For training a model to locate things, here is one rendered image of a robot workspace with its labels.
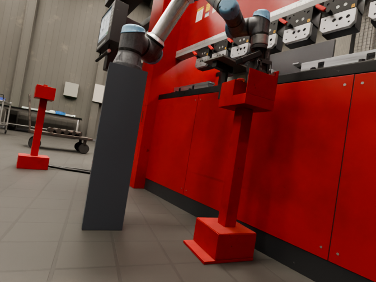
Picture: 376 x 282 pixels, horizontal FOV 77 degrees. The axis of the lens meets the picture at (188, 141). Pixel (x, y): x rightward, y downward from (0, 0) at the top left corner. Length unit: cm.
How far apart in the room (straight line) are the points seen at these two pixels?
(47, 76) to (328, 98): 1137
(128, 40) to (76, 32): 1109
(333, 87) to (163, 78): 152
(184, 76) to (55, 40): 1017
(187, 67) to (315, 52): 113
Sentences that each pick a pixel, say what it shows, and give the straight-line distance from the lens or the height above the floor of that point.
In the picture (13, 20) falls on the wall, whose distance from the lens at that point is 1269.
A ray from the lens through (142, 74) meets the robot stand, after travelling 120.
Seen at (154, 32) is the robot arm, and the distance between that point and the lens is 140.
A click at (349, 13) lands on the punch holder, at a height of 115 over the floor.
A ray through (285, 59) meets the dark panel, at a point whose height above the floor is 127.
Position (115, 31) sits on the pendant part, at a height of 133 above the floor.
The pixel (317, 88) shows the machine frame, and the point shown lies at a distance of 119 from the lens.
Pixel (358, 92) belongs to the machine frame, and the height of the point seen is 75.
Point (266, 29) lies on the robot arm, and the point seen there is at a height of 100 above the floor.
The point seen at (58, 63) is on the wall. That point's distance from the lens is 1197.
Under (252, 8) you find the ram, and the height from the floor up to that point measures 141.
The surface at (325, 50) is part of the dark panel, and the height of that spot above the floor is 127.
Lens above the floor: 45
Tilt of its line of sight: 1 degrees up
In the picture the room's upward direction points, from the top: 9 degrees clockwise
